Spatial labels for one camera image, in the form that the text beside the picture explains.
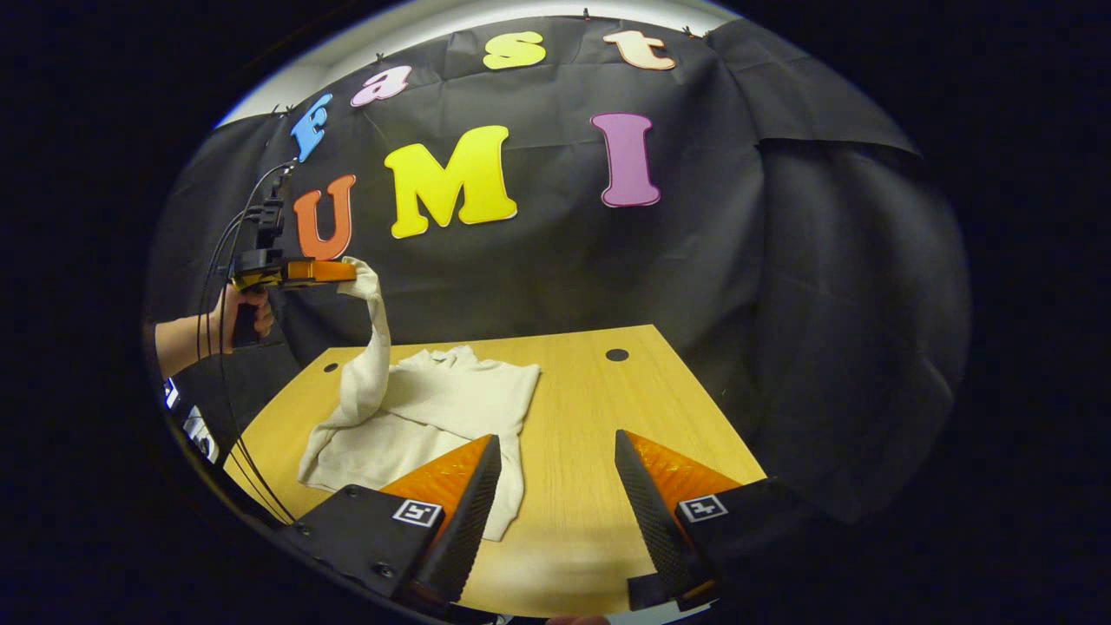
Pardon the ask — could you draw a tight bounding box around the black backdrop cloth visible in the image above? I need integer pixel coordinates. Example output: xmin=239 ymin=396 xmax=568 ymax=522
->
xmin=146 ymin=16 xmax=973 ymax=526

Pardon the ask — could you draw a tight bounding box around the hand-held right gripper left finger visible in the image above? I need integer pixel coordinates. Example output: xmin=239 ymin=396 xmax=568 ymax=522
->
xmin=285 ymin=434 xmax=503 ymax=606

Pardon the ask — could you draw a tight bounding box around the cream sweatshirt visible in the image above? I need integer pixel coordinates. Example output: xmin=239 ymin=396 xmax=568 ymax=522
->
xmin=297 ymin=255 xmax=542 ymax=543

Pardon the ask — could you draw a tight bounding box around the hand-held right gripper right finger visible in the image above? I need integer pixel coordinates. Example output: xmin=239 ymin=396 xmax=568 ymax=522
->
xmin=615 ymin=429 xmax=817 ymax=612

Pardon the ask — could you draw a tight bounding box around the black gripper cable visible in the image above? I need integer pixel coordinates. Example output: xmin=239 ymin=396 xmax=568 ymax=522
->
xmin=195 ymin=161 xmax=298 ymax=527

